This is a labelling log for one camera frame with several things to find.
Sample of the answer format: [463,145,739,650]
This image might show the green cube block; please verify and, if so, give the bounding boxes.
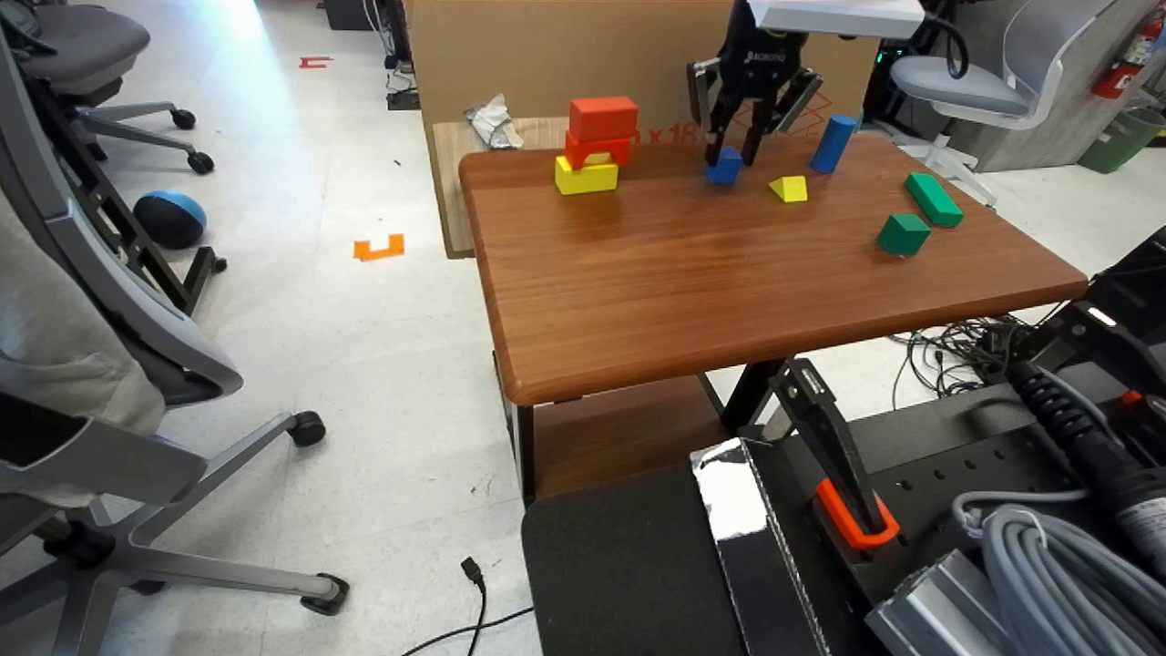
[874,213,933,258]

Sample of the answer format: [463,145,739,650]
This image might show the plywood board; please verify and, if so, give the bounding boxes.
[429,112,577,264]

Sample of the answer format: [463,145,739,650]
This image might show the aluminium extrusion bar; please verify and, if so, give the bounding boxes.
[869,549,1015,656]

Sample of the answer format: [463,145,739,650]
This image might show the brown wooden panel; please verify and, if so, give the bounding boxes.
[529,374,726,503]

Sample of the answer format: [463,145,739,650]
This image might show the large cardboard box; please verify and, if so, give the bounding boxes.
[400,0,892,157]

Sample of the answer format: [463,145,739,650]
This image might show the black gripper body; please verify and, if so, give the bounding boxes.
[720,30,808,95]

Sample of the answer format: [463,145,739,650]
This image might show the person in beige hoodie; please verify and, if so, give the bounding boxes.
[0,177,167,490]

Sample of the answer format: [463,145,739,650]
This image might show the yellow rectangular block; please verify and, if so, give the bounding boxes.
[552,152,622,200]

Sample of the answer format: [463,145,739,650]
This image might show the green long flat block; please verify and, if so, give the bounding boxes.
[899,171,966,228]

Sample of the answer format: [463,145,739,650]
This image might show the black clamp orange handle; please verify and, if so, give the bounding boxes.
[765,357,904,559]

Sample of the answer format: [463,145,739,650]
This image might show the blue cylinder block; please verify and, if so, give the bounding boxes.
[808,112,859,177]

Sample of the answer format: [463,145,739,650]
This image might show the shiny metal rail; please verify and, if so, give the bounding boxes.
[689,435,806,656]

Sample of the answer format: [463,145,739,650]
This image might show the thick black ribbed cable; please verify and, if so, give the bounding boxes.
[1006,360,1166,549]

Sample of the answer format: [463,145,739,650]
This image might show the coiled grey cable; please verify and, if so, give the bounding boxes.
[953,490,1166,656]

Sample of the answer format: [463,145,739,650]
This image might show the orange rectangular block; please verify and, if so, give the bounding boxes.
[565,95,642,145]

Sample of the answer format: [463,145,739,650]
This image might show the orange tape floor mark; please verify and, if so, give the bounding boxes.
[350,234,407,266]

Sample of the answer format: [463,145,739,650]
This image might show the thin black floor cable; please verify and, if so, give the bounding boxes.
[400,555,541,656]

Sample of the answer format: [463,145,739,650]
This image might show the light grey office chair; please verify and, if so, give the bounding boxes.
[0,22,353,656]

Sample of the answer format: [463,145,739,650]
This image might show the black equipment housing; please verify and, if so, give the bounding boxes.
[1031,224,1166,405]

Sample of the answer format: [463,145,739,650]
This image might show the black robot cart platform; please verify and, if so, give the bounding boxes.
[520,360,1166,656]

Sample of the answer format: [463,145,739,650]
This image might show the crumpled white plastic bag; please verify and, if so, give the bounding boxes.
[463,95,529,157]

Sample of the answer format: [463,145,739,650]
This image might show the yellow wedge block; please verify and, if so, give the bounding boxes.
[765,171,813,208]

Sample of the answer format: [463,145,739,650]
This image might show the blue ball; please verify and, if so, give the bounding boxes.
[131,185,212,255]

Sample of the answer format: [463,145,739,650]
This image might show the black table leg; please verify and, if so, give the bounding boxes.
[513,396,541,503]
[720,357,785,436]

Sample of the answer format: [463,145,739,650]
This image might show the red fire extinguisher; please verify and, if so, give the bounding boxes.
[1089,13,1153,101]

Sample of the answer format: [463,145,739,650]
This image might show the dark grey office chair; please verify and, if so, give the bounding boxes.
[0,0,219,177]

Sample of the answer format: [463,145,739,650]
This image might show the blue cube block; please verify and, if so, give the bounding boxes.
[704,145,748,190]

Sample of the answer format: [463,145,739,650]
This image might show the tangled cables bundle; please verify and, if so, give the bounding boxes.
[888,316,1051,412]

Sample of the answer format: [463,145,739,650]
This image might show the green bin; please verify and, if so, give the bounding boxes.
[1074,107,1164,177]

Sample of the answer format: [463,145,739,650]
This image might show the grey mesh office chair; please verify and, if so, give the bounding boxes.
[888,0,1164,176]

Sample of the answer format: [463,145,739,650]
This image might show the black metal stand frame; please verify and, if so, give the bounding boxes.
[53,112,231,316]

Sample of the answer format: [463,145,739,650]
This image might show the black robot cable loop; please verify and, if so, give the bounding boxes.
[919,8,978,87]

